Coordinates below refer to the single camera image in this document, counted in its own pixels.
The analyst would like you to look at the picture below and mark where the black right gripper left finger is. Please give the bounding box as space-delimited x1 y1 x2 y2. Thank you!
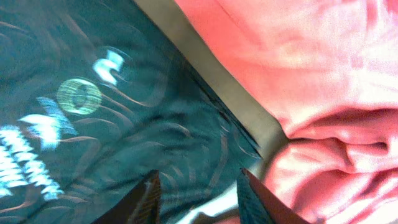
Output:
92 170 162 224

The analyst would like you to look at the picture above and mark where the black printed cycling jersey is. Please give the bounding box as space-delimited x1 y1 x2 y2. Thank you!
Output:
1 0 260 223

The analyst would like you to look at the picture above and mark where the red t-shirt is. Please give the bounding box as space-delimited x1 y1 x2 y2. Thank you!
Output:
177 0 397 223

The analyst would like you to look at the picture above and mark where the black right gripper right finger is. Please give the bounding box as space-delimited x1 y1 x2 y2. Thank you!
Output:
237 169 309 224

